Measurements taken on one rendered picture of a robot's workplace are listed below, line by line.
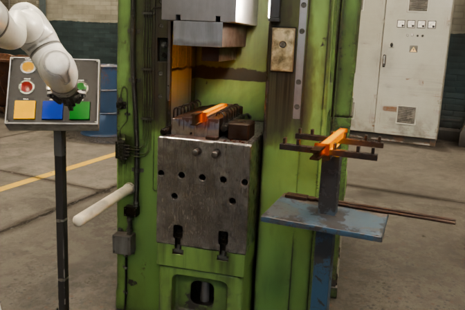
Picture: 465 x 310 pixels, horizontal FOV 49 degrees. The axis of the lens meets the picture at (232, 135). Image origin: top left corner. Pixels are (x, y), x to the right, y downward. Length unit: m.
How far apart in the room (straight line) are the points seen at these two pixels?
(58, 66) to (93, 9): 8.41
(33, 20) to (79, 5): 8.56
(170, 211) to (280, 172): 0.48
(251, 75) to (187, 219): 0.78
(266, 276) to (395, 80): 5.11
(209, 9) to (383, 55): 5.26
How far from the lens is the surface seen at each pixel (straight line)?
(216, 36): 1.97
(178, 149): 2.00
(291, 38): 2.04
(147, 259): 2.44
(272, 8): 2.04
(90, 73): 2.11
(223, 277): 2.13
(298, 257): 2.25
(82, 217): 1.98
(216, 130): 2.00
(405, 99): 7.10
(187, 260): 2.14
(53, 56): 1.55
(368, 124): 7.20
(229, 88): 2.47
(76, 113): 2.04
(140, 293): 2.53
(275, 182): 2.14
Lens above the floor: 1.31
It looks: 11 degrees down
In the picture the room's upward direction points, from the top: 2 degrees clockwise
